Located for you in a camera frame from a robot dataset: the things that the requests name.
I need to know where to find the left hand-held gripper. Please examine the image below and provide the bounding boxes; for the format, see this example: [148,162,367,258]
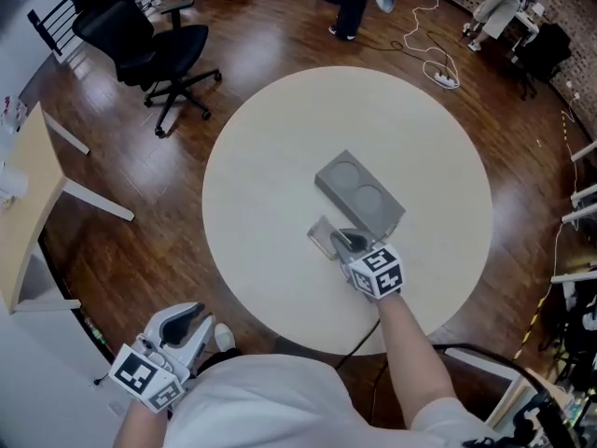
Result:
[106,301,216,414]

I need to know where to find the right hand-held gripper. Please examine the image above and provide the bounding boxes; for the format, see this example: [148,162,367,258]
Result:
[329,227,404,304]

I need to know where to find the person's left forearm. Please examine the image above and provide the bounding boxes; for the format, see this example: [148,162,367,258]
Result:
[111,397,172,448]

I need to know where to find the person's right forearm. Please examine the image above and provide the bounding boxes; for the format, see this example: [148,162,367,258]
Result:
[375,291,461,431]

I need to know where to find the person's white shoe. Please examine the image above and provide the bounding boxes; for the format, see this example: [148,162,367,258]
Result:
[213,322,237,353]

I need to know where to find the grey box two round recesses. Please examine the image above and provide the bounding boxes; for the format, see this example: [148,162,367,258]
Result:
[314,148,407,241]

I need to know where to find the person's white shirt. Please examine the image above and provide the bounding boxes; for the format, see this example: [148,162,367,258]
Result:
[162,352,503,448]

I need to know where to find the light wooden desk white legs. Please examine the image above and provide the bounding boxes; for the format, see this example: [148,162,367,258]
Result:
[0,102,136,315]

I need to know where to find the white plastic bag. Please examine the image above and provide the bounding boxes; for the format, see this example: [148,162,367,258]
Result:
[0,163,29,209]

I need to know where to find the white shelf rack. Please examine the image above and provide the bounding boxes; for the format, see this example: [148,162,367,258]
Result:
[549,140,597,284]

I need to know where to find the black equipment pile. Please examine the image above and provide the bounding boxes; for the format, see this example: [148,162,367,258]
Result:
[540,277,597,391]

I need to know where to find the black device on stand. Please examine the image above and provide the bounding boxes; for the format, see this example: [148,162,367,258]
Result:
[461,343,597,448]

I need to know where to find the black high-back office chair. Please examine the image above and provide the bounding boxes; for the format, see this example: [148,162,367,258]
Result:
[72,0,223,139]

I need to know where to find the white red printed box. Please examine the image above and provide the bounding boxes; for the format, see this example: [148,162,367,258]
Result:
[0,94,28,134]

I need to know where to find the black metal railing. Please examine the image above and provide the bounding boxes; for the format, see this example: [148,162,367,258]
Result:
[26,0,78,63]

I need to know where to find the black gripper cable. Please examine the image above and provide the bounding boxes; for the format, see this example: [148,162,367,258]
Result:
[333,317,391,427]

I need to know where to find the black floor cable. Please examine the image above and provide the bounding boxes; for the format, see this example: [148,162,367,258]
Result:
[389,25,456,77]

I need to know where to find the white floor cable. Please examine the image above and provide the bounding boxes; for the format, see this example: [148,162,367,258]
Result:
[403,0,461,91]

